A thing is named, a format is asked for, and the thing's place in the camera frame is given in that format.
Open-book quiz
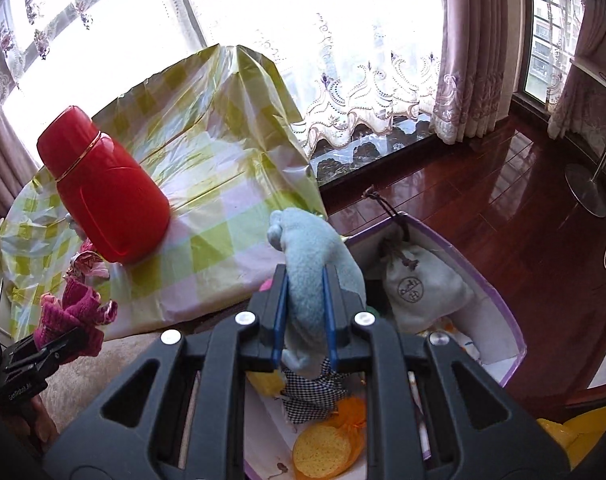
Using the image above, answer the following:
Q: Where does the magenta knitted glove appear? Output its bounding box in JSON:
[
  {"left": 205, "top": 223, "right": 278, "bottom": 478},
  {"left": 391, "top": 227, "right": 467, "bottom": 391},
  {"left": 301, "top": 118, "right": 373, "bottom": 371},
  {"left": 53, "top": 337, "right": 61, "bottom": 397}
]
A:
[{"left": 33, "top": 278, "right": 118, "bottom": 363}]

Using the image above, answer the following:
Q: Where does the white red floral cloth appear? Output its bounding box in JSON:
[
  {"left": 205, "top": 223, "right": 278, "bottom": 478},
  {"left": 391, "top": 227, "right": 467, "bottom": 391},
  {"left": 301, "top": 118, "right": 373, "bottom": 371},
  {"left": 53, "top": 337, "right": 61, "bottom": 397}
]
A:
[{"left": 66, "top": 240, "right": 110, "bottom": 283}]

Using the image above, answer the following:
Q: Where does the light blue plush toy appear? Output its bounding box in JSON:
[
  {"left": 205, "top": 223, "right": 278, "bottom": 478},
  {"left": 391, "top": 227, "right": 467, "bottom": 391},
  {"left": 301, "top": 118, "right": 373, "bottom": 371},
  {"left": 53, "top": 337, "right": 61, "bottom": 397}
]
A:
[{"left": 267, "top": 207, "right": 366, "bottom": 379}]

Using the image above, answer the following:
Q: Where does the purple-edged storage box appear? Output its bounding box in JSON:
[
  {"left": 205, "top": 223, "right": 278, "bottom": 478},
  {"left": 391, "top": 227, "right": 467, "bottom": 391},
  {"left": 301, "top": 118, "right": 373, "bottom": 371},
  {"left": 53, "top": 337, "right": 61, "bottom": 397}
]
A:
[{"left": 242, "top": 211, "right": 529, "bottom": 480}]

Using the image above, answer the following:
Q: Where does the yellow round sponge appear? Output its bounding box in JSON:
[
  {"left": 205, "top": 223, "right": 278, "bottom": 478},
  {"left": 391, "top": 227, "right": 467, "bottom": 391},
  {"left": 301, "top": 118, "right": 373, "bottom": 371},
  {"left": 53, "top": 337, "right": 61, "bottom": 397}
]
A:
[{"left": 292, "top": 424, "right": 352, "bottom": 479}]

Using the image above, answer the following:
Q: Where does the black white checkered cloth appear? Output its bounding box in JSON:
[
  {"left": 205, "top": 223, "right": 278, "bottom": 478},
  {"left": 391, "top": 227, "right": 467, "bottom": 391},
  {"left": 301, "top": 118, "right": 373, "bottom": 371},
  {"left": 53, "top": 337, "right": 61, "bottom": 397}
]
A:
[{"left": 280, "top": 359, "right": 350, "bottom": 425}]

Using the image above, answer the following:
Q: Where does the red plastic thermos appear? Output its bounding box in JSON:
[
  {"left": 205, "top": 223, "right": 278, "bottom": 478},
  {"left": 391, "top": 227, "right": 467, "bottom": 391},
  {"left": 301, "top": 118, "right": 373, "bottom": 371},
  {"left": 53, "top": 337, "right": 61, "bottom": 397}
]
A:
[{"left": 36, "top": 106, "right": 171, "bottom": 264}]

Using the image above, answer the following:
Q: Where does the floor fan stand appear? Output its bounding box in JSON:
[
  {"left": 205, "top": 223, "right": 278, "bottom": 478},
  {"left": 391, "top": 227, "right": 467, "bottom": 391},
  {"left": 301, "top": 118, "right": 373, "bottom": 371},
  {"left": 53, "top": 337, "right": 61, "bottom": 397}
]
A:
[{"left": 564, "top": 146, "right": 606, "bottom": 218}]

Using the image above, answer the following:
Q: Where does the green checkered plastic tablecloth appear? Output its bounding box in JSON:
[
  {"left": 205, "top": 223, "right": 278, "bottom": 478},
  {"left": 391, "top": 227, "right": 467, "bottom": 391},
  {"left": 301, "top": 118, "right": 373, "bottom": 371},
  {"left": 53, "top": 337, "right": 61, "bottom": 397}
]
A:
[{"left": 0, "top": 43, "right": 328, "bottom": 344}]

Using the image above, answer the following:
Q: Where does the mauve drape curtain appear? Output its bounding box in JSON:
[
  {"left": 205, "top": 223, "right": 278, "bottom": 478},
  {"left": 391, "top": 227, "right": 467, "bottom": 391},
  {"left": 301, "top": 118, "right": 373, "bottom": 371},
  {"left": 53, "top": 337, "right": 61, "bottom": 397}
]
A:
[{"left": 431, "top": 0, "right": 508, "bottom": 144}]

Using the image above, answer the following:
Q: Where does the floral sheer curtain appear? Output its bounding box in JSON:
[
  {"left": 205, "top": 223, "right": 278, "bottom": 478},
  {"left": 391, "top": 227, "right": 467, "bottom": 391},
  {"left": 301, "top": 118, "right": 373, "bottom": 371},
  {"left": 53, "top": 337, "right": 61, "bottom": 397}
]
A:
[{"left": 0, "top": 0, "right": 444, "bottom": 152}]

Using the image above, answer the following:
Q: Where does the white drawstring bag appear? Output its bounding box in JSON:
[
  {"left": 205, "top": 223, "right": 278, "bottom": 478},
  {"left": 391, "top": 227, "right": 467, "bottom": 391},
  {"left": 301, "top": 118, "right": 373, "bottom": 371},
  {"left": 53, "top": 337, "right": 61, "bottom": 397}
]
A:
[{"left": 381, "top": 240, "right": 476, "bottom": 334}]

